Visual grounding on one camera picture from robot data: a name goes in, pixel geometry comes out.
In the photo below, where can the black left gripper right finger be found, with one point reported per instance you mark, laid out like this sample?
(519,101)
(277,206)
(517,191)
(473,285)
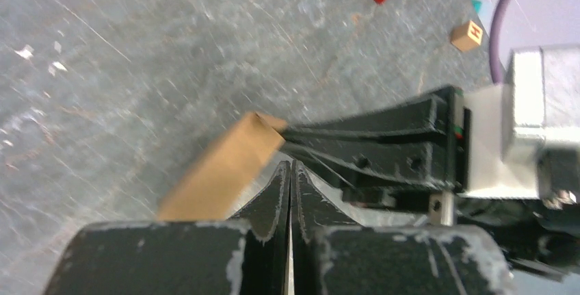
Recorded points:
(333,254)

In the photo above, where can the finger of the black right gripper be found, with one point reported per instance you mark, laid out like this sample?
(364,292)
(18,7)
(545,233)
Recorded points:
(421,166)
(427,117)

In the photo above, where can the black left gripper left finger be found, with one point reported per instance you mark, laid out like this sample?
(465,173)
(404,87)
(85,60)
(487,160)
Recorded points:
(246,254)

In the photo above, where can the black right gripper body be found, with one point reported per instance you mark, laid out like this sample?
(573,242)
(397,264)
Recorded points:
(534,234)

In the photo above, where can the brown cardboard box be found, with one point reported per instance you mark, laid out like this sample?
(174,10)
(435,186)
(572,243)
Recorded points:
(215,181)

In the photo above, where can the wooden letter cube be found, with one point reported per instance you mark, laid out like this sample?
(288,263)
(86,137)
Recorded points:
(467,36)

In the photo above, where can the teal cube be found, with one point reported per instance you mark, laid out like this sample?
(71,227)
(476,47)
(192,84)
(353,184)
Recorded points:
(477,4)

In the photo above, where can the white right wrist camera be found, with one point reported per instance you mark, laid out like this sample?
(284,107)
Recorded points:
(524,132)

